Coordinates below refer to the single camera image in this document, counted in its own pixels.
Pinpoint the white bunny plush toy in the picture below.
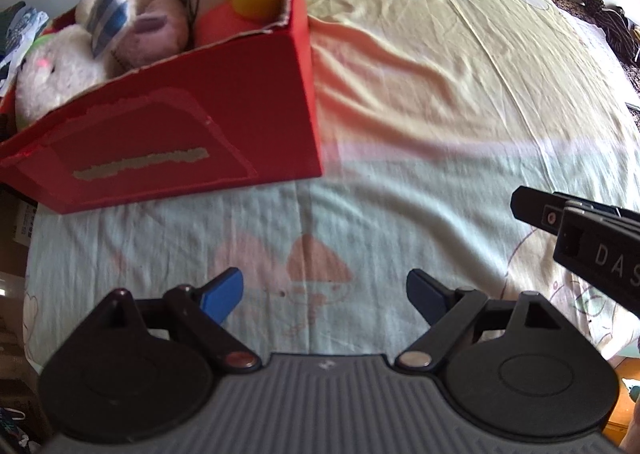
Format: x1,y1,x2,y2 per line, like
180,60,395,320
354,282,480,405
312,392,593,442
14,0,152,130

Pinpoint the dark striped cloth bundle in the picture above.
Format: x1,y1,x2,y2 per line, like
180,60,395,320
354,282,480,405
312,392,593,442
582,0,639,66

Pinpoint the floral covered side table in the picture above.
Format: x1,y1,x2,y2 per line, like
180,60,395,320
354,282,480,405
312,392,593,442
551,0,639,112

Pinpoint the person right hand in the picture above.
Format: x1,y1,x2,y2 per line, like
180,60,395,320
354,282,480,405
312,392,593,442
620,398,640,454

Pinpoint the cartoon print bed sheet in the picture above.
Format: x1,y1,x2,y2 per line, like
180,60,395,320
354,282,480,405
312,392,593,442
23,0,639,366

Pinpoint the red cardboard box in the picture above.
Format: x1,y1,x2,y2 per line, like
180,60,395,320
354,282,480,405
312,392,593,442
1,0,322,213

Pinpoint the pink plush toy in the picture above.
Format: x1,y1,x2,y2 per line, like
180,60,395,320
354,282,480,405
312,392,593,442
115,0,190,69

